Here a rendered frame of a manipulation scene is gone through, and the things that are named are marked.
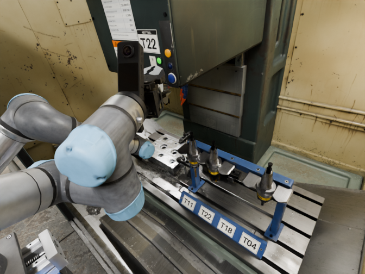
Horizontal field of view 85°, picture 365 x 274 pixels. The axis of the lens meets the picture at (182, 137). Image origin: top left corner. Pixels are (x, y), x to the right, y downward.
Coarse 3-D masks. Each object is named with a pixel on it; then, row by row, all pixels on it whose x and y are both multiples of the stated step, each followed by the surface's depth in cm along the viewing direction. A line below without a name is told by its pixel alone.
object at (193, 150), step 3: (189, 141) 86; (192, 141) 85; (195, 141) 86; (189, 144) 87; (192, 144) 86; (195, 144) 86; (189, 147) 88; (192, 147) 87; (195, 147) 87; (189, 150) 88; (192, 150) 87; (195, 150) 87; (192, 153) 88; (195, 153) 88
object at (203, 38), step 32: (96, 0) 72; (160, 0) 54; (192, 0) 59; (224, 0) 70; (256, 0) 86; (96, 32) 83; (192, 32) 63; (224, 32) 76; (256, 32) 95; (192, 64) 68
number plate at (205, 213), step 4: (200, 208) 98; (204, 208) 97; (200, 212) 98; (204, 212) 97; (208, 212) 96; (212, 212) 95; (200, 216) 97; (204, 216) 96; (208, 216) 95; (212, 216) 94; (208, 220) 95
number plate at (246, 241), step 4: (244, 236) 85; (248, 236) 84; (240, 240) 85; (244, 240) 84; (248, 240) 84; (252, 240) 83; (256, 240) 82; (244, 244) 84; (248, 244) 83; (252, 244) 83; (256, 244) 82; (248, 248) 83; (252, 248) 82; (256, 248) 81; (256, 252) 81
